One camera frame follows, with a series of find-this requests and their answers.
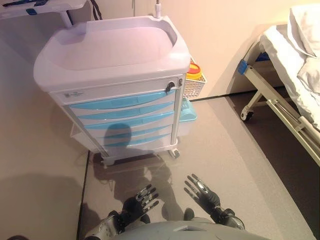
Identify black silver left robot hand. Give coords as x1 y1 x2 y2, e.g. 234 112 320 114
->
122 184 160 221

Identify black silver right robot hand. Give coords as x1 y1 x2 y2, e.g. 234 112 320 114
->
183 173 222 218

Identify silver right robot leg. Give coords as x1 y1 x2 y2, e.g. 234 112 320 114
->
183 207 196 221

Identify grey robot torso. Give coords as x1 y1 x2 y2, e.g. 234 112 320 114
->
109 216 251 240

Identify light blue lidded bin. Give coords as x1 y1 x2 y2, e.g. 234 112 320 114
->
178 97 200 137

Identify clear cart side bin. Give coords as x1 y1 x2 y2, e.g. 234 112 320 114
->
69 123 101 153

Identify white lattice basket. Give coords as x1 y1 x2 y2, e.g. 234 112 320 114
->
181 58 209 100

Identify black cart key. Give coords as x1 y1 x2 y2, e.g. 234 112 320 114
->
163 79 177 96

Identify yellow sharps container red lid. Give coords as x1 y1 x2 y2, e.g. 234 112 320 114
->
186 62 203 81

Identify white medical cart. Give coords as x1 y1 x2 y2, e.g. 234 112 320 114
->
33 14 192 168

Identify white sheeted mattress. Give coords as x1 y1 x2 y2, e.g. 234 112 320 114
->
258 23 320 126

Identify white duvet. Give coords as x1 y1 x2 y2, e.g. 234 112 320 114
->
286 6 320 96

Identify metal IV pole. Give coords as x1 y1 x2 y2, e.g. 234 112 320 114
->
153 0 162 19

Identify white overbed table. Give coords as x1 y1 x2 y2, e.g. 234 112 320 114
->
0 0 88 28

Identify white hospital bed frame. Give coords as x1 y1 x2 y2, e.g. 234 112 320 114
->
237 37 320 167

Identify black strap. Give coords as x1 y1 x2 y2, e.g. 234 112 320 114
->
89 0 103 21

